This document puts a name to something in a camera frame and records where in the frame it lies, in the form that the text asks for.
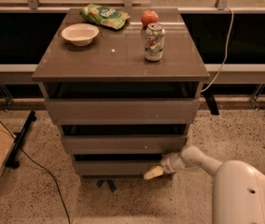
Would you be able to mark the black stand leg left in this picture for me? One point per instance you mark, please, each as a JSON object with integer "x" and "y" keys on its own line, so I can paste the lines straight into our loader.
{"x": 11, "y": 160}

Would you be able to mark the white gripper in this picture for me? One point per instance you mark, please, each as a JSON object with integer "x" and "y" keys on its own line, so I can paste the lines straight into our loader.
{"x": 168, "y": 165}

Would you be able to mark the metal window railing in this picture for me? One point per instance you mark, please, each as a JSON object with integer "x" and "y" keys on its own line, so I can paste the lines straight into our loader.
{"x": 189, "y": 66}

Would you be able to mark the grey bottom drawer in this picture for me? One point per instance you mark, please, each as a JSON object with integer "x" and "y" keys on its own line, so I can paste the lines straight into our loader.
{"x": 113, "y": 168}

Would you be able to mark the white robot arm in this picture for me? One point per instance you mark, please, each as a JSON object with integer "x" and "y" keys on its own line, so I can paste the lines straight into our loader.
{"x": 238, "y": 191}

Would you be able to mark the green snack bag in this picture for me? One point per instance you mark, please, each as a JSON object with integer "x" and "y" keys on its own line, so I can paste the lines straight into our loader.
{"x": 105, "y": 16}

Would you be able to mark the grey drawer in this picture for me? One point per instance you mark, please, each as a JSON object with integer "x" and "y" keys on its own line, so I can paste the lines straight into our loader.
{"x": 113, "y": 168}
{"x": 114, "y": 112}
{"x": 131, "y": 144}

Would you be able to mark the green white soda can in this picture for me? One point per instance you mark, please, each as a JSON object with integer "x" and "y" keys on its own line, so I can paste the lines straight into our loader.
{"x": 155, "y": 35}

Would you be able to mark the grey top drawer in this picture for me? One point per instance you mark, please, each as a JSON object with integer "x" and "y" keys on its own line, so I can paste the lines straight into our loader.
{"x": 114, "y": 112}

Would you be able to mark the grey middle drawer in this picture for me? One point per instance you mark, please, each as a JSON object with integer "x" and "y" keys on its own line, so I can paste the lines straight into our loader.
{"x": 131, "y": 144}

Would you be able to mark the white paper bowl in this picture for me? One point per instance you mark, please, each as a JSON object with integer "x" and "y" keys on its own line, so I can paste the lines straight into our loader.
{"x": 80, "y": 34}

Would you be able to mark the black stand leg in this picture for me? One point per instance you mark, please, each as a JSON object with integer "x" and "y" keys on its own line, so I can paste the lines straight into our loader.
{"x": 210, "y": 100}
{"x": 11, "y": 160}

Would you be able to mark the red apple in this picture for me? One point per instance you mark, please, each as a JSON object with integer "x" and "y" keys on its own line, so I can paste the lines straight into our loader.
{"x": 149, "y": 16}

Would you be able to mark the black stand leg right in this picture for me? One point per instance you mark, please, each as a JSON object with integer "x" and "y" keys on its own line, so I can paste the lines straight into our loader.
{"x": 210, "y": 100}

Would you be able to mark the grey drawer cabinet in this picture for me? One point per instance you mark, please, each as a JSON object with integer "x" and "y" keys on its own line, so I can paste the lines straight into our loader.
{"x": 129, "y": 45}

